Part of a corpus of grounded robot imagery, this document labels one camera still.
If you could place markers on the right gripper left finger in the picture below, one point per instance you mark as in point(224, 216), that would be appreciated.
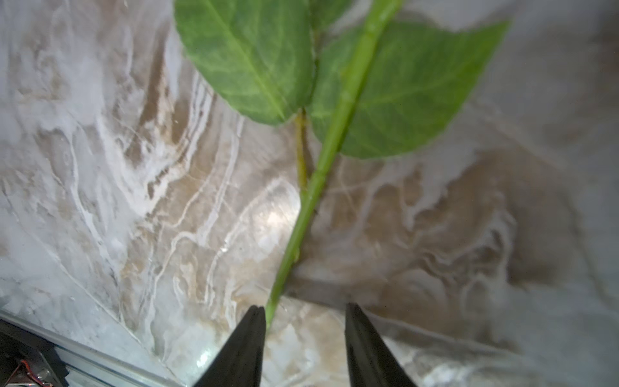
point(239, 361)

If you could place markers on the aluminium front rail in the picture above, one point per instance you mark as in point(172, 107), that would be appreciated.
point(81, 361)

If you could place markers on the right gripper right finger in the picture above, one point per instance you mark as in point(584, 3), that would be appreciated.
point(370, 361)

